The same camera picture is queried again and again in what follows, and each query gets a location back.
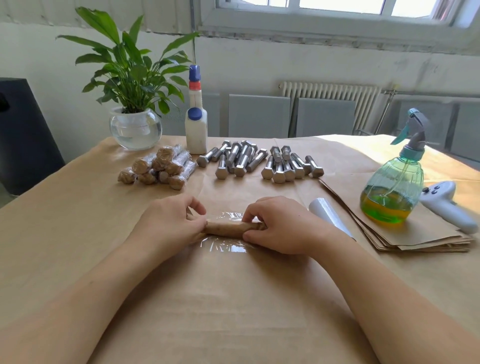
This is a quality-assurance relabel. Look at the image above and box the person's left forearm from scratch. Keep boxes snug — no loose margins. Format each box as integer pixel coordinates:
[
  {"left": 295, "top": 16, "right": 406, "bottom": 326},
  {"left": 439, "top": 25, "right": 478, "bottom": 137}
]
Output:
[{"left": 0, "top": 240, "right": 155, "bottom": 364}]

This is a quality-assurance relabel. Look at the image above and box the white glue bottle blue cap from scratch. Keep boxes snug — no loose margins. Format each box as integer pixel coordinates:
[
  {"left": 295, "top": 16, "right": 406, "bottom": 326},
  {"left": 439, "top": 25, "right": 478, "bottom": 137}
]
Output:
[{"left": 184, "top": 64, "right": 210, "bottom": 156}]

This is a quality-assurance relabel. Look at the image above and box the clear cling film sheet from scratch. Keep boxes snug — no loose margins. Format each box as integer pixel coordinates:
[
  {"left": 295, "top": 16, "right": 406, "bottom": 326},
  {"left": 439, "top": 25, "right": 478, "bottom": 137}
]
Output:
[{"left": 196, "top": 211, "right": 258, "bottom": 255}]

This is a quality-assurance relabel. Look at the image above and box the white vertical blind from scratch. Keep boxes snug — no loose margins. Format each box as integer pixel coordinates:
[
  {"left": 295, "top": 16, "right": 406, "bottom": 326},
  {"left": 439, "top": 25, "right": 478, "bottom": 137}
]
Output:
[{"left": 0, "top": 0, "right": 198, "bottom": 27}]

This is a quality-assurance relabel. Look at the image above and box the green leafy plant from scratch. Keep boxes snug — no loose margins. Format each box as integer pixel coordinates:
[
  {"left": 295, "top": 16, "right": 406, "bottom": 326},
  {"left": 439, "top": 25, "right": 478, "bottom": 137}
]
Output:
[{"left": 57, "top": 7, "right": 201, "bottom": 115}]

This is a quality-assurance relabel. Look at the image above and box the person's left hand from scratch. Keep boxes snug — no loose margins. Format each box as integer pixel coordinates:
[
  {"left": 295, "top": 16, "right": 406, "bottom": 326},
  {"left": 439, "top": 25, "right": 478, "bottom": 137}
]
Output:
[{"left": 126, "top": 193, "right": 209, "bottom": 261}]

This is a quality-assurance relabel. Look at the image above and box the person's right forearm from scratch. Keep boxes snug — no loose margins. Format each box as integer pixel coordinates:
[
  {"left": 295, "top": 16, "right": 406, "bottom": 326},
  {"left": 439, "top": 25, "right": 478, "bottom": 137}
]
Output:
[{"left": 318, "top": 234, "right": 480, "bottom": 364}]

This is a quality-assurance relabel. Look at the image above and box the round glass vase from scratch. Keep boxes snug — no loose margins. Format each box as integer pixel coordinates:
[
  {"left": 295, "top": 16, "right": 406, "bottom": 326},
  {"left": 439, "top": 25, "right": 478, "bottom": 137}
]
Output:
[{"left": 109, "top": 106, "right": 163, "bottom": 151}]

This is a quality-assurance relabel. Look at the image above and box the green spray bottle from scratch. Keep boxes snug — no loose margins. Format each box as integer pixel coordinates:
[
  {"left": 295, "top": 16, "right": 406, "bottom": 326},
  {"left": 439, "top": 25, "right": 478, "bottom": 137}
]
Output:
[{"left": 359, "top": 108, "right": 432, "bottom": 225}]

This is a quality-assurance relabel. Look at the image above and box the steel hex bolt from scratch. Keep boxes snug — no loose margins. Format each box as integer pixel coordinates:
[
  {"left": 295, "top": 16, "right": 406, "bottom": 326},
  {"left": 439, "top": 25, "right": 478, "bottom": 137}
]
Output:
[{"left": 132, "top": 153, "right": 159, "bottom": 175}]

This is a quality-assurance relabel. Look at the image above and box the stack of brown paper sheets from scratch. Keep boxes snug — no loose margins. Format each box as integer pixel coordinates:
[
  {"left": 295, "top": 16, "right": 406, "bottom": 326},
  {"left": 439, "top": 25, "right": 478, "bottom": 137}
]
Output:
[{"left": 318, "top": 176, "right": 475, "bottom": 253}]

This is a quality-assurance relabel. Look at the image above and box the person's right hand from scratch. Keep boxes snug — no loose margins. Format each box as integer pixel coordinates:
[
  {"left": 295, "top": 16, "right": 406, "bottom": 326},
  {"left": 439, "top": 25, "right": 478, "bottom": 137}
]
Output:
[{"left": 241, "top": 196, "right": 339, "bottom": 258}]

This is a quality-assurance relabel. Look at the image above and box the white handheld controller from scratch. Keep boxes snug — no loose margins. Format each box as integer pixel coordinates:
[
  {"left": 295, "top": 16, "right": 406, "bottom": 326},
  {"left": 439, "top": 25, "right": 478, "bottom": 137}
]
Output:
[{"left": 420, "top": 180, "right": 479, "bottom": 234}]

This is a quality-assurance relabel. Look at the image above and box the white cling film roll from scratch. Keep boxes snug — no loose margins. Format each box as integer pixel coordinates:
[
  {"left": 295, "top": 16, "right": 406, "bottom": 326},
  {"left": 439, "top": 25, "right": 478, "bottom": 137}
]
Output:
[{"left": 308, "top": 197, "right": 355, "bottom": 240}]

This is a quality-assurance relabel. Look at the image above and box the white framed window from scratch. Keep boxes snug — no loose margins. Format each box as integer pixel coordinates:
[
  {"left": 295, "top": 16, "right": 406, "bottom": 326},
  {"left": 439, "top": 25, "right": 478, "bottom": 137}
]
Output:
[{"left": 196, "top": 0, "right": 480, "bottom": 55}]

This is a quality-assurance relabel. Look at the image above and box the grey chair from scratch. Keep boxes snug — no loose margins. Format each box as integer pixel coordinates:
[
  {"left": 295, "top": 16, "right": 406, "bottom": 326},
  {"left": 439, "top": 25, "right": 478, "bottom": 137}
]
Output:
[
  {"left": 295, "top": 98, "right": 357, "bottom": 138},
  {"left": 450, "top": 102, "right": 480, "bottom": 162},
  {"left": 393, "top": 101, "right": 457, "bottom": 150},
  {"left": 161, "top": 91, "right": 222, "bottom": 136},
  {"left": 227, "top": 93, "right": 292, "bottom": 139}
]

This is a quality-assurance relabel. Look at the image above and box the large brown paper table cover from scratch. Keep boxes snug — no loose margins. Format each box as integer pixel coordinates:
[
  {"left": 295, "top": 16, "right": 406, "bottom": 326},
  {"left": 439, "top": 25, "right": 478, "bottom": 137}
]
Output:
[{"left": 0, "top": 135, "right": 480, "bottom": 364}]

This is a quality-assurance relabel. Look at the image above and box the white radiator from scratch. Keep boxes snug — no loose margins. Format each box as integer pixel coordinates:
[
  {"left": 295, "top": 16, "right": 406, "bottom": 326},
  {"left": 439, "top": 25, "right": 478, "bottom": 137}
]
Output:
[{"left": 279, "top": 81, "right": 382, "bottom": 135}]

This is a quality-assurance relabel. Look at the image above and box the black trash bin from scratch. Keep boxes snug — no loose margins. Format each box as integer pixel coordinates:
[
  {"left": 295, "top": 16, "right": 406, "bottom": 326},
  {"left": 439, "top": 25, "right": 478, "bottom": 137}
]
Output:
[{"left": 0, "top": 78, "right": 66, "bottom": 196}]

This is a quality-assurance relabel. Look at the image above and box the pile of steel bolts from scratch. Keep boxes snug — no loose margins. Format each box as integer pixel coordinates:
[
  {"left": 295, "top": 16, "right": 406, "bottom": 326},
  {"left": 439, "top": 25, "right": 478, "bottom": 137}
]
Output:
[{"left": 196, "top": 140, "right": 326, "bottom": 185}]

